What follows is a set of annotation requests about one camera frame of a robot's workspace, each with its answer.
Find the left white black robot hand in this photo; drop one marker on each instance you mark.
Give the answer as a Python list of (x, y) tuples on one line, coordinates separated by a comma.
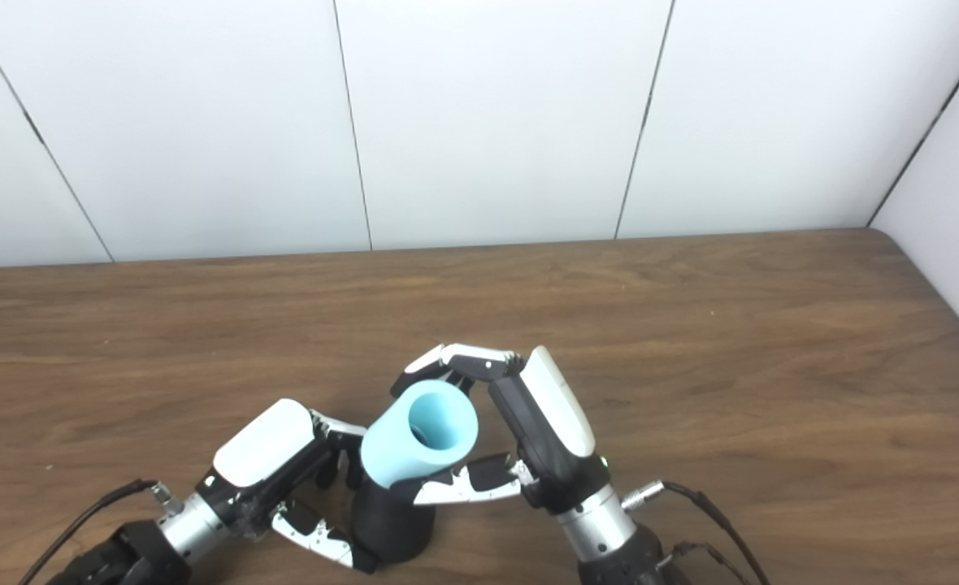
[(264, 443)]

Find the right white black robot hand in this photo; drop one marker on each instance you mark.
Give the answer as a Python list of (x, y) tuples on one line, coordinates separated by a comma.
[(553, 414)]

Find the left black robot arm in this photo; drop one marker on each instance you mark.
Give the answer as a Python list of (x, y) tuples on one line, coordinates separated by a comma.
[(179, 528)]

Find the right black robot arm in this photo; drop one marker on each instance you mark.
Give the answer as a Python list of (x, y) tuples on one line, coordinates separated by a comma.
[(609, 532)]

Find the black nozzle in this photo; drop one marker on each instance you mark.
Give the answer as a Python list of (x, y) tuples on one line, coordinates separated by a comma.
[(390, 524)]

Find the light blue cylinder cup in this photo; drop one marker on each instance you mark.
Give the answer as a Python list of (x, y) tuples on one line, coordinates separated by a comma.
[(394, 455)]

